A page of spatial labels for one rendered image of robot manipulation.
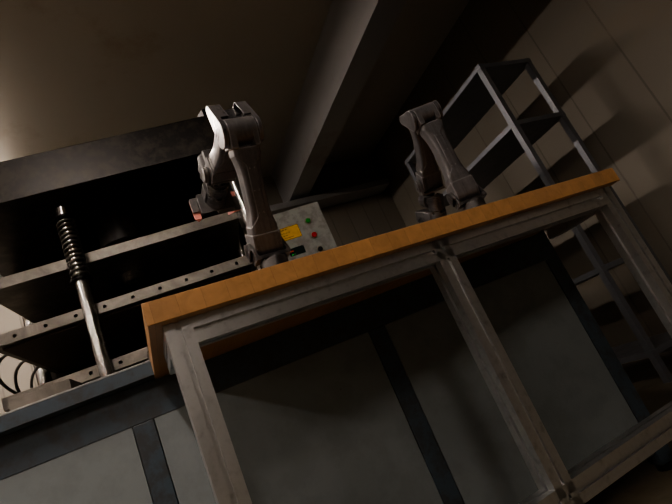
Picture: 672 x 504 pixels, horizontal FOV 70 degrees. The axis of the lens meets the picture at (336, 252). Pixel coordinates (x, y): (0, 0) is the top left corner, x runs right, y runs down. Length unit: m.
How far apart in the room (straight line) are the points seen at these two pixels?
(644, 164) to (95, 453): 3.08
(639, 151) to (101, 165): 2.92
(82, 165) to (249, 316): 1.69
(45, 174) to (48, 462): 1.42
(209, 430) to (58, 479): 0.59
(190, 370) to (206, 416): 0.08
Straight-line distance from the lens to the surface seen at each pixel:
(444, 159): 1.42
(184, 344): 0.84
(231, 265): 2.24
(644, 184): 3.41
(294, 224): 2.40
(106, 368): 2.15
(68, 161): 2.46
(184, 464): 1.29
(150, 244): 2.35
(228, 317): 0.86
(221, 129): 1.08
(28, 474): 1.37
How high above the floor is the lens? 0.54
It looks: 16 degrees up
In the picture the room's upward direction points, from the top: 24 degrees counter-clockwise
